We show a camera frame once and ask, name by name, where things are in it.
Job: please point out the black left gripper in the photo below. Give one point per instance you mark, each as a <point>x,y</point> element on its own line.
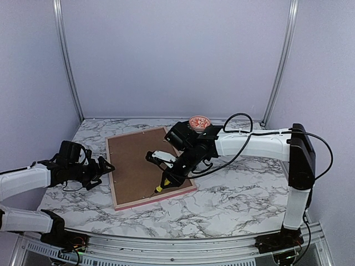
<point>95,172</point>

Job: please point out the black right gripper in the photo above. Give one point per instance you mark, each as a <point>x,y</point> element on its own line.
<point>176,179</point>

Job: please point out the yellow handled screwdriver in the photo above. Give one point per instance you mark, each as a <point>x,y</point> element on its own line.
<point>160,188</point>

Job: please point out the pink photo frame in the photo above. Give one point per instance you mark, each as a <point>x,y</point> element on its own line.
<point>134,179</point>

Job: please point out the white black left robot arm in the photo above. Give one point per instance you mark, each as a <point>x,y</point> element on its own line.
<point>73,162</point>

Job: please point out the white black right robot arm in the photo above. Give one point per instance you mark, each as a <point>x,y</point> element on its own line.
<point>291,145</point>

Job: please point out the red white patterned bowl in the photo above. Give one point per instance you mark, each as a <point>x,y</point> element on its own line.
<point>199,123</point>

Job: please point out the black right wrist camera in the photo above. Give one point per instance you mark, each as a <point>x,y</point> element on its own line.
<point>161,159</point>

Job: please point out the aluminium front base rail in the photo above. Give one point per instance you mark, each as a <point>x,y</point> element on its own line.
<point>103,249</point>

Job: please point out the aluminium left corner post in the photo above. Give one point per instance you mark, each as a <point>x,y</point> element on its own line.
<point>59,20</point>

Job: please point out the aluminium corner post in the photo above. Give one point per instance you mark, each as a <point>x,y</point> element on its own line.
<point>59,20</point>
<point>285,53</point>

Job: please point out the aluminium right corner post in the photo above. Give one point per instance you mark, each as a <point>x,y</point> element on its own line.
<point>285,53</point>

